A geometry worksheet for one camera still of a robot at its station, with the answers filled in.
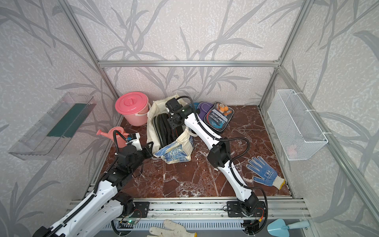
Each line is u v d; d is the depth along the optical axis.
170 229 0.68
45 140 0.64
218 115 1.09
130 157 0.59
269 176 0.85
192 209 0.75
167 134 0.86
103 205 0.51
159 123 0.90
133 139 0.68
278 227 0.68
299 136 0.61
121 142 0.96
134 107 0.96
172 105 0.71
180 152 0.83
